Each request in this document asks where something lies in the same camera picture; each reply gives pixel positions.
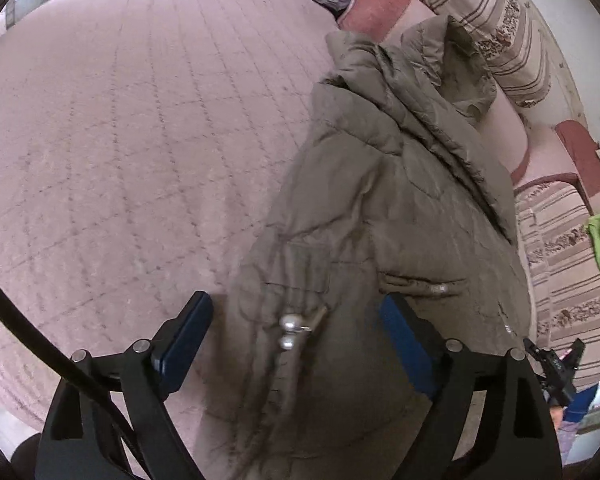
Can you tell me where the striped floral cushion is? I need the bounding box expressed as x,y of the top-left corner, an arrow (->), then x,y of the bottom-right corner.
515,180 -> 600,391

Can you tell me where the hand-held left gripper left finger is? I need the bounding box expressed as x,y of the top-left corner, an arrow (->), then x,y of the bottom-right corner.
34,290 -> 214,480

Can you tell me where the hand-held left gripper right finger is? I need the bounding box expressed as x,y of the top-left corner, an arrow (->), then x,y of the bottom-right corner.
379,292 -> 563,480

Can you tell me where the olive quilted puffer jacket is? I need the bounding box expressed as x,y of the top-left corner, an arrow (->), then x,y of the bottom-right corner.
197,15 -> 533,480

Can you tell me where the large striped floral pillow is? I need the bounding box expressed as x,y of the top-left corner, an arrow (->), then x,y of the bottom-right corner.
355,0 -> 552,108

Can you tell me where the black cable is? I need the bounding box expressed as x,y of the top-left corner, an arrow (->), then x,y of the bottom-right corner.
0,262 -> 148,468

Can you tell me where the multicoloured cloth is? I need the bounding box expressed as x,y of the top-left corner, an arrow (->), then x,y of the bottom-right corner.
555,372 -> 600,466

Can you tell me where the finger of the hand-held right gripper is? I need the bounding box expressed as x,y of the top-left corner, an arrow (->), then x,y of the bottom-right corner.
524,337 -> 586,408

